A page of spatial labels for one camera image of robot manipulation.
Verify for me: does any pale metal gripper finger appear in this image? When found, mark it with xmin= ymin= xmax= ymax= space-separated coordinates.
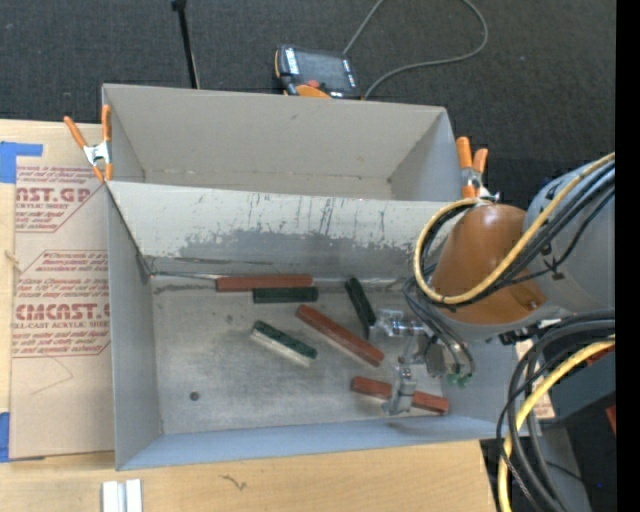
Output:
xmin=381 ymin=366 xmax=419 ymax=417
xmin=369 ymin=309 xmax=428 ymax=338

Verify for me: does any red-brown flat block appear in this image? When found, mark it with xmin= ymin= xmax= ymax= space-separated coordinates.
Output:
xmin=215 ymin=274 xmax=315 ymax=294
xmin=294 ymin=303 xmax=386 ymax=368
xmin=349 ymin=375 xmax=451 ymax=416

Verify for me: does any dark green flat block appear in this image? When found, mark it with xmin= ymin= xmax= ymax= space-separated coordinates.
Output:
xmin=251 ymin=286 xmax=320 ymax=305
xmin=249 ymin=319 xmax=319 ymax=368
xmin=343 ymin=276 xmax=378 ymax=341

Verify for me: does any grey metal bin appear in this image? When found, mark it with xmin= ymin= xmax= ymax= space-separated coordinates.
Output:
xmin=101 ymin=83 xmax=522 ymax=472

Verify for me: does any brown cardboard board red print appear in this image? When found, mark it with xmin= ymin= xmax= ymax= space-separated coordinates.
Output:
xmin=0 ymin=118 xmax=117 ymax=462

